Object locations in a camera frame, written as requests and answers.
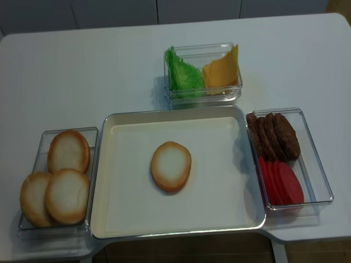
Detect red tomato slice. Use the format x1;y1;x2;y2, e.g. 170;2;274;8
259;156;275;205
279;162;304;204
272;160;292;205
265;161;283;205

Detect white rectangular metal tray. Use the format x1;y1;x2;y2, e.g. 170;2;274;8
90;106;266;239

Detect green lettuce leaf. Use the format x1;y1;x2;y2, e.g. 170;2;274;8
165;46;205;99

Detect brown meat patty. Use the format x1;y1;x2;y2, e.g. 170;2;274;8
246;113;266;158
264;113;289;163
273;113;301;161
256;117;277;161

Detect rightmost red tomato slice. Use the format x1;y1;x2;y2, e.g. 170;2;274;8
279;162;304;204

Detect clear lettuce cheese container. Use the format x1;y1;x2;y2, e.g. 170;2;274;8
163;42;243;109

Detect bun slice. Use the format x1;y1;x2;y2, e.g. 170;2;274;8
44;168;90;225
20;171;54;227
47;130;90;174
151;141;192;193

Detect clear bun container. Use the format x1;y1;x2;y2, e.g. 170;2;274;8
18;127;100;238

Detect rightmost brown meat patty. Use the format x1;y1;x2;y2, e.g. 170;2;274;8
273;113;301;161

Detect clear patty tomato container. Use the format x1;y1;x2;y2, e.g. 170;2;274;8
247;108;333;218

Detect leftmost brown meat patty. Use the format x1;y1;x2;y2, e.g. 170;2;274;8
246;113;266;158

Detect leftmost red tomato slice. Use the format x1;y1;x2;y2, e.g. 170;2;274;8
259;156;275;205

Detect yellow cheese slices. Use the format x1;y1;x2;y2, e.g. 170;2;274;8
202;44;239;95

